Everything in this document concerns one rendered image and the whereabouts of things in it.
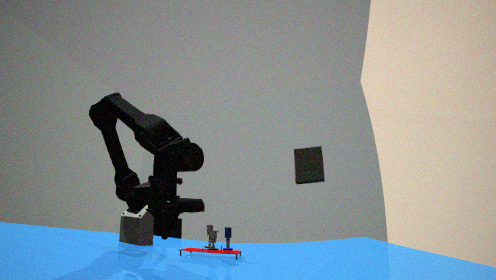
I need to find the red circuit board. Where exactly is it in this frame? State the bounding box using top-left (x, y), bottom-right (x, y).
top-left (178, 225), bottom-right (241, 260)

